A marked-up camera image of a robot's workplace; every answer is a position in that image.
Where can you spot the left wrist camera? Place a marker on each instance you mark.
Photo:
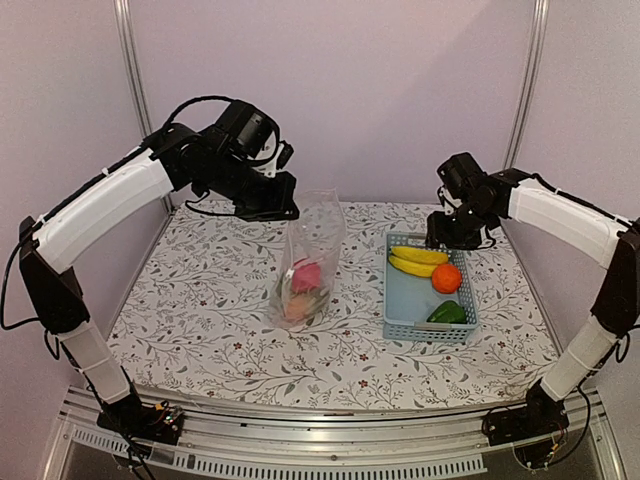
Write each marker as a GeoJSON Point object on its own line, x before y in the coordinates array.
{"type": "Point", "coordinates": [247, 127]}

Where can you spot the clear zip top bag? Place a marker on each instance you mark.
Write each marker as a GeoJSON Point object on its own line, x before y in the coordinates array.
{"type": "Point", "coordinates": [316, 236]}

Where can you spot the orange toy orange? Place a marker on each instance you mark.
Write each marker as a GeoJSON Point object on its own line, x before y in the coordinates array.
{"type": "Point", "coordinates": [446, 279]}

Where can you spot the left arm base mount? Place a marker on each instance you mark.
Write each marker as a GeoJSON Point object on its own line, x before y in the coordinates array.
{"type": "Point", "coordinates": [131, 418]}

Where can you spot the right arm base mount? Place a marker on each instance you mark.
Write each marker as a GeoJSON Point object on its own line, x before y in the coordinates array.
{"type": "Point", "coordinates": [538, 417]}

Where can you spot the green orange toy mango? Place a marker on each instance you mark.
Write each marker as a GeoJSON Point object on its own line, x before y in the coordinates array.
{"type": "Point", "coordinates": [299, 308]}

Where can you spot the green toy pepper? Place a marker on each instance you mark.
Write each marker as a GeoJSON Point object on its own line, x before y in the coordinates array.
{"type": "Point", "coordinates": [449, 312]}

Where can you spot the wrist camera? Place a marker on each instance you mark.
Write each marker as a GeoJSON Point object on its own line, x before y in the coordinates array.
{"type": "Point", "coordinates": [247, 127]}
{"type": "Point", "coordinates": [461, 175]}

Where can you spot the floral tablecloth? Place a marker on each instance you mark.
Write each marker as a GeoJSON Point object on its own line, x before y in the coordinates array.
{"type": "Point", "coordinates": [196, 321]}

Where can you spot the aluminium post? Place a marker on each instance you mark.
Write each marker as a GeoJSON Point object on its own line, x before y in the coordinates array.
{"type": "Point", "coordinates": [125, 30]}
{"type": "Point", "coordinates": [532, 67]}

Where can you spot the yellow toy banana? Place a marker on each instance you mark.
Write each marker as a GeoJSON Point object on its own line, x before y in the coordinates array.
{"type": "Point", "coordinates": [415, 261]}

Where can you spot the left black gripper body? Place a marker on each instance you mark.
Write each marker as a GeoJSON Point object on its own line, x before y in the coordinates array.
{"type": "Point", "coordinates": [256, 200]}

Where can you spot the red toy apple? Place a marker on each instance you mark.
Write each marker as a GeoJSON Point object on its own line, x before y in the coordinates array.
{"type": "Point", "coordinates": [307, 277]}

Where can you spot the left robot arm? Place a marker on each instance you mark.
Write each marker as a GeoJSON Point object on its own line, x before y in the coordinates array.
{"type": "Point", "coordinates": [166, 161]}

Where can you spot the light blue plastic basket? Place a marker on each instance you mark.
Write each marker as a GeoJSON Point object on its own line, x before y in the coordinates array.
{"type": "Point", "coordinates": [408, 302]}

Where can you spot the left aluminium post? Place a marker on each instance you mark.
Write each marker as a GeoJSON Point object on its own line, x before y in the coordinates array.
{"type": "Point", "coordinates": [125, 30]}

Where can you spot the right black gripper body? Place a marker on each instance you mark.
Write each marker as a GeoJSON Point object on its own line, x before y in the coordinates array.
{"type": "Point", "coordinates": [463, 231]}

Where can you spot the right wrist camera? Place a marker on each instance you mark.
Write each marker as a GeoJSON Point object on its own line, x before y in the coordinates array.
{"type": "Point", "coordinates": [461, 175]}

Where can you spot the right aluminium post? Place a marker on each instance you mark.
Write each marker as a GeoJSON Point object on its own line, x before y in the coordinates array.
{"type": "Point", "coordinates": [532, 67]}

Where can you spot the aluminium front rail frame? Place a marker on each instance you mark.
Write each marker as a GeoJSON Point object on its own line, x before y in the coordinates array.
{"type": "Point", "coordinates": [224, 439]}

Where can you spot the green toy cabbage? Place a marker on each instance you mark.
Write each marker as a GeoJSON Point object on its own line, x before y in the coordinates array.
{"type": "Point", "coordinates": [283, 292]}

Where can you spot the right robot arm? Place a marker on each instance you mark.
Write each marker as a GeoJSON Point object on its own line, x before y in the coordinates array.
{"type": "Point", "coordinates": [475, 203]}

